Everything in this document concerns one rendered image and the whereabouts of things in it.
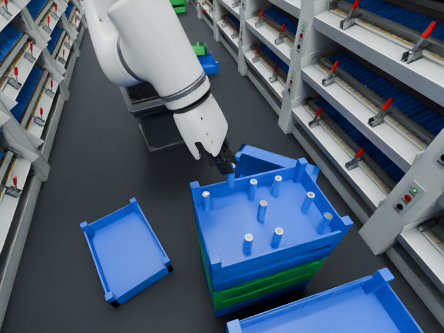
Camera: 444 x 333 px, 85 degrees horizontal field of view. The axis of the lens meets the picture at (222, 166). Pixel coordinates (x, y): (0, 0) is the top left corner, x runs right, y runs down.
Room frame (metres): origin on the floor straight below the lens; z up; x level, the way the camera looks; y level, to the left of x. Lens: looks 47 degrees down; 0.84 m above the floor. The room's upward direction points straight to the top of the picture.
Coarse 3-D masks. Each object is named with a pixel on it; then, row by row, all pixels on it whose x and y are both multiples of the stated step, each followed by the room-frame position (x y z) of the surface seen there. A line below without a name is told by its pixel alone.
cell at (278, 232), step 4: (276, 228) 0.25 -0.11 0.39; (280, 228) 0.25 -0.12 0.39; (276, 232) 0.24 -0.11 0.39; (280, 232) 0.24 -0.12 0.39; (276, 236) 0.24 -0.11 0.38; (280, 236) 0.24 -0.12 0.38; (272, 240) 0.24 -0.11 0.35; (276, 240) 0.24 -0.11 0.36; (280, 240) 0.24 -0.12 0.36; (272, 244) 0.24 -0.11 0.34; (276, 244) 0.24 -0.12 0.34
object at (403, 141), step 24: (336, 48) 1.07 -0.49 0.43; (312, 72) 0.99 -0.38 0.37; (336, 72) 0.92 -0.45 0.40; (360, 72) 0.88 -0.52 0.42; (384, 72) 0.83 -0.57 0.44; (336, 96) 0.80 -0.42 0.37; (360, 96) 0.77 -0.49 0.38; (384, 96) 0.72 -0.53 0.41; (408, 96) 0.69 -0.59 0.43; (360, 120) 0.66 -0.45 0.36; (384, 120) 0.63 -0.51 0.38; (408, 120) 0.59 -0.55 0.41; (432, 120) 0.58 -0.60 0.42; (384, 144) 0.55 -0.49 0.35; (408, 144) 0.53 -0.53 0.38; (408, 168) 0.46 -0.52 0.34
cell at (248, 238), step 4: (244, 236) 0.24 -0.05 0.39; (248, 236) 0.23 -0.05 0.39; (252, 236) 0.24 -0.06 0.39; (244, 240) 0.23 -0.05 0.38; (248, 240) 0.23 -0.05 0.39; (252, 240) 0.23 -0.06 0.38; (244, 244) 0.23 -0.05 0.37; (248, 244) 0.22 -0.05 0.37; (244, 248) 0.23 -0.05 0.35; (248, 248) 0.22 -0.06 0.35; (244, 252) 0.23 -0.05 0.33; (248, 252) 0.22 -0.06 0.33
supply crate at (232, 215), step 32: (192, 192) 0.35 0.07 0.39; (224, 192) 0.38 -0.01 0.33; (256, 192) 0.39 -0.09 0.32; (288, 192) 0.39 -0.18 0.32; (320, 192) 0.35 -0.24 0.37; (224, 224) 0.30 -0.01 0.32; (256, 224) 0.30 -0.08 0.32; (288, 224) 0.30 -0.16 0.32; (352, 224) 0.26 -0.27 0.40; (224, 256) 0.22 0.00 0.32; (256, 256) 0.20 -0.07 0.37; (288, 256) 0.22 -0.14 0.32
